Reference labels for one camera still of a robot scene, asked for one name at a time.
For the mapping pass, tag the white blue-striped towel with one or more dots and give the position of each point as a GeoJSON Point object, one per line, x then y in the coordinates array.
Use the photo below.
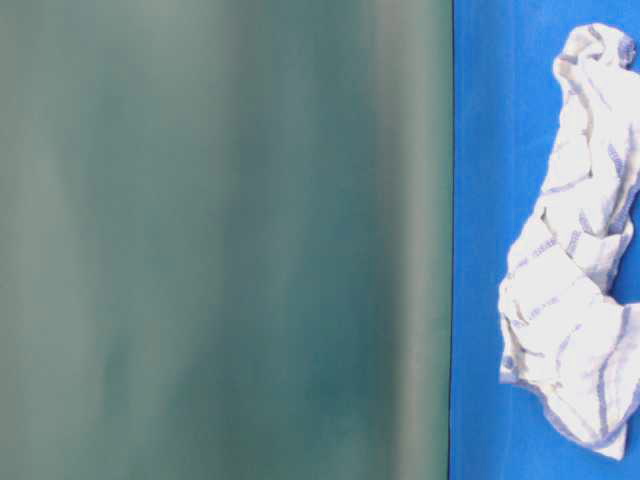
{"type": "Point", "coordinates": [566, 339]}

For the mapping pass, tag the blue table cloth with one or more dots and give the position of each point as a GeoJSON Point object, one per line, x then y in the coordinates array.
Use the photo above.
{"type": "Point", "coordinates": [506, 113]}

